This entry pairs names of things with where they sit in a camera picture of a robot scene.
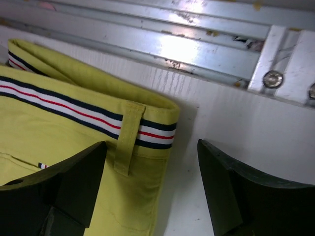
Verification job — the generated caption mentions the aluminium table edge rail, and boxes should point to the aluminium table edge rail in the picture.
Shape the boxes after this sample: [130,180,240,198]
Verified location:
[0,0,315,107]

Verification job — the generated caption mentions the yellow-green trousers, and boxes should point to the yellow-green trousers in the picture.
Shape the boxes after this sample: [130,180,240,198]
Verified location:
[0,39,180,236]

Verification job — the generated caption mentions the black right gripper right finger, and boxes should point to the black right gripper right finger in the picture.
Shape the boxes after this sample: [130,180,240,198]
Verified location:
[197,139,315,236]

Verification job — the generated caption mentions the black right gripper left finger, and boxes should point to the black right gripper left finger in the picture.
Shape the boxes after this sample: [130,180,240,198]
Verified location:
[0,142,107,236]

